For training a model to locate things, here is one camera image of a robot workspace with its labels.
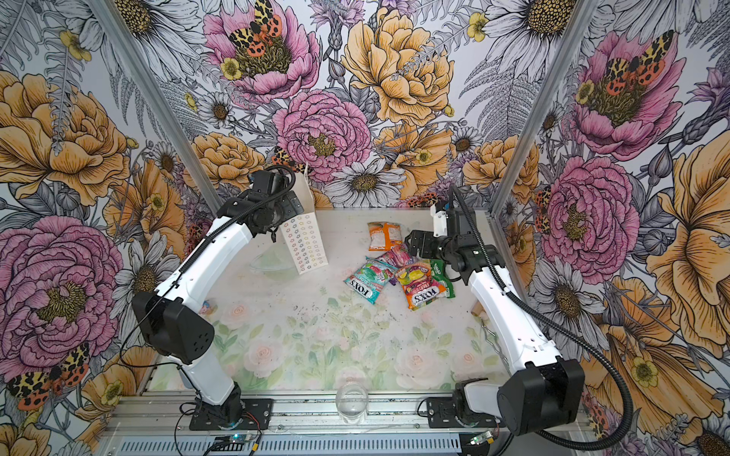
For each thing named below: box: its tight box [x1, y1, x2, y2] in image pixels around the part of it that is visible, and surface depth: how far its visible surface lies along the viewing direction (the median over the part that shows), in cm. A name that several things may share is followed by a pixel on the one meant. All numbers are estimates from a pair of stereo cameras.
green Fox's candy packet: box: [430, 259, 456, 300], surface depth 98 cm
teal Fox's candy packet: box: [343, 256, 398, 305], surface depth 99 cm
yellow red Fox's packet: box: [396, 262, 447, 311], surface depth 94 cm
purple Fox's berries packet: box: [374, 243, 420, 269], surface depth 104 cm
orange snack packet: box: [366, 221, 404, 252], surface depth 112 cm
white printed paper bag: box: [279, 167, 329, 276], surface depth 94 cm
